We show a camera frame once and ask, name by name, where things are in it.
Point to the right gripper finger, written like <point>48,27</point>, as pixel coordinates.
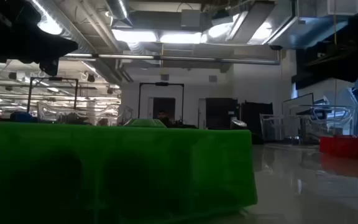
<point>328,62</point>

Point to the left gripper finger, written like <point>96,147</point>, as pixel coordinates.
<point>59,48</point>

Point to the black framed whiteboard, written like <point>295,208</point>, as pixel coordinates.
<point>298,107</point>

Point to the clear plastic bin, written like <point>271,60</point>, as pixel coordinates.
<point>47,109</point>
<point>346,115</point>

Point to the blue toy block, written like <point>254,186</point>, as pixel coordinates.
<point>21,117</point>

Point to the ceiling light panel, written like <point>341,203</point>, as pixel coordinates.
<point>134,35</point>
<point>180,38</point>

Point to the dark doorway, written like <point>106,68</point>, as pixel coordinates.
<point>163,104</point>

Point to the long grey ceiling pipe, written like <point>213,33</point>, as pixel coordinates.
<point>182,58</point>

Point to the person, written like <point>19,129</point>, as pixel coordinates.
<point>164,117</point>

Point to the white glossy table sheet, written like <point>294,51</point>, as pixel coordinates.
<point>306,193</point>

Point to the long green toy block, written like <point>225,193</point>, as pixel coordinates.
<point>120,171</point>

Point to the grey ceiling ventilation box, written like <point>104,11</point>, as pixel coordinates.
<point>194,18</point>

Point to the ribbed silver air duct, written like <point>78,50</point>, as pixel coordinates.
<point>82,28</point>

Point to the black gantry frame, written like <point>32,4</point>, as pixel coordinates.
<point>54,79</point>
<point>162,84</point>

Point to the black ceiling camera dome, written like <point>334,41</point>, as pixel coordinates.
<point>275,47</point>

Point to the round silver air duct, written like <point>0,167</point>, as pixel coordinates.
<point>118,9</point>

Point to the black cylindrical floor post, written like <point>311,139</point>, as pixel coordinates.
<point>238,123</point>

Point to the grey wall vent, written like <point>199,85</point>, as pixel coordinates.
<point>212,78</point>
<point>165,77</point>

